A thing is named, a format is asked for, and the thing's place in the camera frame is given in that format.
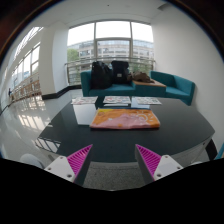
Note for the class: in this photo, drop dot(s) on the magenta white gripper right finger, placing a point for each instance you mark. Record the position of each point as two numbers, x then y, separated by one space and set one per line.
153 166

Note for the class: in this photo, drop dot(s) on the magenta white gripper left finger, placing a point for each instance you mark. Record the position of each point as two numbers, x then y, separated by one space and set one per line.
72 168

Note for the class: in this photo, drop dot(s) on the black glossy table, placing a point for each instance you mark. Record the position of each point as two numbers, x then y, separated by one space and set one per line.
184 134

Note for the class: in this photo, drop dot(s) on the right floor mat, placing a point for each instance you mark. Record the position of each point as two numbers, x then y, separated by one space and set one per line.
147 101

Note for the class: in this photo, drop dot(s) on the floor mat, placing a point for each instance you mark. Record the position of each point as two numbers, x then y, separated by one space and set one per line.
147 101
117 99
84 100

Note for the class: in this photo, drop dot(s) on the left floor mat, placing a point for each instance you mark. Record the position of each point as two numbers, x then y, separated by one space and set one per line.
84 100

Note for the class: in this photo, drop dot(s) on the middle floor mat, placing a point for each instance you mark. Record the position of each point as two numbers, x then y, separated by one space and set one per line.
117 99

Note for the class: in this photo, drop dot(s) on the teal sofa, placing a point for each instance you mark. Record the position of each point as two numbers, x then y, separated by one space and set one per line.
176 87

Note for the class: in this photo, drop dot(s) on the wooden side table top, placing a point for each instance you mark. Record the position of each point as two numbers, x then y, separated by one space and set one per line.
154 83

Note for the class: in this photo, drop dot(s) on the brown bag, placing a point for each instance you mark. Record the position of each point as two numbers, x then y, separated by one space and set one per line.
140 77

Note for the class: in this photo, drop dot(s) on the black backpack left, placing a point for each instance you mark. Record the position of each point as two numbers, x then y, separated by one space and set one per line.
101 76

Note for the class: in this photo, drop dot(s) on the black backpack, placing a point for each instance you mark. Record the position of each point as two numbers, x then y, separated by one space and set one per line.
120 71
101 76

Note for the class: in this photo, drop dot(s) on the metal window railing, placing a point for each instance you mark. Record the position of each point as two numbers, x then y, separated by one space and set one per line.
75 68

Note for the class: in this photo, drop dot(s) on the black backpack right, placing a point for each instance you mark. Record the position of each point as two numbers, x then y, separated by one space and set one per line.
120 71

